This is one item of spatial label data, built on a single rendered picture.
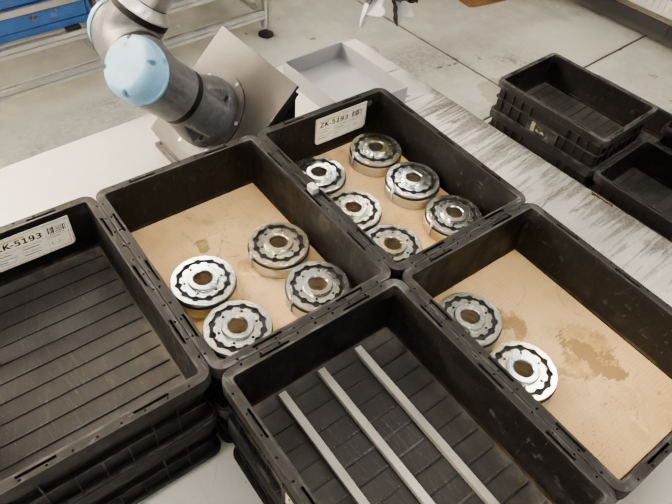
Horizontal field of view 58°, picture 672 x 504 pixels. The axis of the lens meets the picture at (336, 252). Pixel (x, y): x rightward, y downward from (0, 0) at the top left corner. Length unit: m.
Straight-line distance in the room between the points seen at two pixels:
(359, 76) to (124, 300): 0.98
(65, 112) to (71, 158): 1.43
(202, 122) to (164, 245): 0.31
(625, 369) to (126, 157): 1.10
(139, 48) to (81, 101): 1.79
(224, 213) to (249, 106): 0.27
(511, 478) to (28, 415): 0.65
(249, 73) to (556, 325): 0.77
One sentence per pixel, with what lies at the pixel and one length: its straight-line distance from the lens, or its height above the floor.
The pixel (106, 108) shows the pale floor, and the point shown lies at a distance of 2.90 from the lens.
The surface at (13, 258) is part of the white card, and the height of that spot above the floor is 0.88.
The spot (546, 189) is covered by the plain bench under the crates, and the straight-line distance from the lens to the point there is 1.49.
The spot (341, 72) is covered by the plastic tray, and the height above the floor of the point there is 0.70.
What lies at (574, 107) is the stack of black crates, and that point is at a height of 0.49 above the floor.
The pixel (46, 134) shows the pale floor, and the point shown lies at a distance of 2.81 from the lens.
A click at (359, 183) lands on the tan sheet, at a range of 1.18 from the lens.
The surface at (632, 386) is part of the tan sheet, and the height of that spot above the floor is 0.83.
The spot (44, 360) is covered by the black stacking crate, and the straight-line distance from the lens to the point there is 0.98.
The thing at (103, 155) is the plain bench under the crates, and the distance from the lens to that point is 1.49.
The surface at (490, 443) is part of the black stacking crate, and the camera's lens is 0.90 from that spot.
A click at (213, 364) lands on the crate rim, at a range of 0.80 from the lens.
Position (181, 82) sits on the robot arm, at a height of 0.96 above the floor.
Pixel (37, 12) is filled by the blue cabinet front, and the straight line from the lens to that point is 2.79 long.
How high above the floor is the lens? 1.60
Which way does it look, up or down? 48 degrees down
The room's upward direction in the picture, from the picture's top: 6 degrees clockwise
